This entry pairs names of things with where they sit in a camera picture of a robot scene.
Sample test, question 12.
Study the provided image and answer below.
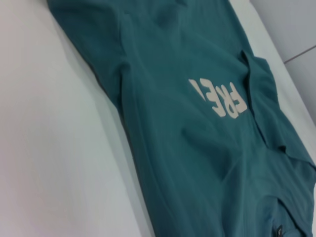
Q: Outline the teal t-shirt with white print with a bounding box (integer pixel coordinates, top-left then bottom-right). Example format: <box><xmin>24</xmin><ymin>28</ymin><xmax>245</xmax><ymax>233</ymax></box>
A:
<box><xmin>46</xmin><ymin>0</ymin><xmax>316</xmax><ymax>237</ymax></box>

